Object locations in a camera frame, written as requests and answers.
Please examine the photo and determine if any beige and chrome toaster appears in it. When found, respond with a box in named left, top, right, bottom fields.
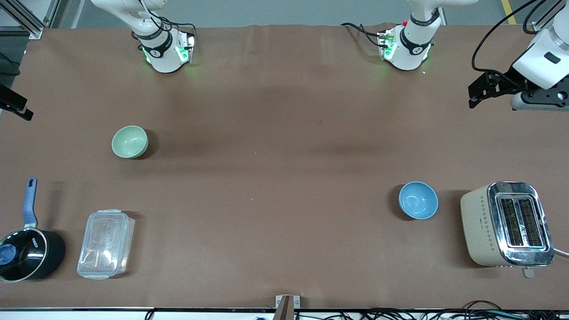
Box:
left=460, top=181, right=555, bottom=279

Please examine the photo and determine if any black cable bundle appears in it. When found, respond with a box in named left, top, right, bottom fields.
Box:
left=356, top=300, right=569, bottom=320

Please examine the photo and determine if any black saucepan with blue handle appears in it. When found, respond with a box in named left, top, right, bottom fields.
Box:
left=0, top=177, right=66, bottom=283

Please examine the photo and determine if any metal bracket with brown post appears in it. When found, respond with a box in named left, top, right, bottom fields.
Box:
left=275, top=294, right=301, bottom=320

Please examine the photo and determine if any black base cable arm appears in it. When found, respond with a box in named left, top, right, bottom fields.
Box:
left=341, top=22, right=384, bottom=41
left=138, top=0, right=197, bottom=37

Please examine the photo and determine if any brown table cover mat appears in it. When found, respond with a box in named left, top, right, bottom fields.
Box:
left=0, top=23, right=569, bottom=310

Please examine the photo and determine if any black base cable right arm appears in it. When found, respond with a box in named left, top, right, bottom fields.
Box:
left=138, top=0, right=197, bottom=37

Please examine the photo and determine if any blue bowl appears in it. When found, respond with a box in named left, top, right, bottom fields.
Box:
left=398, top=181, right=439, bottom=220

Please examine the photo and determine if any glass lid with blue knob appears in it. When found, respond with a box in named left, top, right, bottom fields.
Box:
left=0, top=228, right=48, bottom=283

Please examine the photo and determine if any black base cable left arm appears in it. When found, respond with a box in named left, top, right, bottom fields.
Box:
left=341, top=22, right=384, bottom=41

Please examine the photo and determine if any clear plastic food container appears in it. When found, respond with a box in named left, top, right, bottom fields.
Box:
left=76, top=209, right=136, bottom=280

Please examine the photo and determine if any short black arm cable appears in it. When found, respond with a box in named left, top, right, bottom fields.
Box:
left=522, top=0, right=561, bottom=35

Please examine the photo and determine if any long black arm cable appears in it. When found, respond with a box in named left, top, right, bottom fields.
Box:
left=472, top=0, right=541, bottom=72

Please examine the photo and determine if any aluminium frame profile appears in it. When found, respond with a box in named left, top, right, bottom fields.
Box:
left=0, top=0, right=68, bottom=40

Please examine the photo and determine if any green bowl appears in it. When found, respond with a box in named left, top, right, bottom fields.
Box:
left=111, top=125, right=149, bottom=159

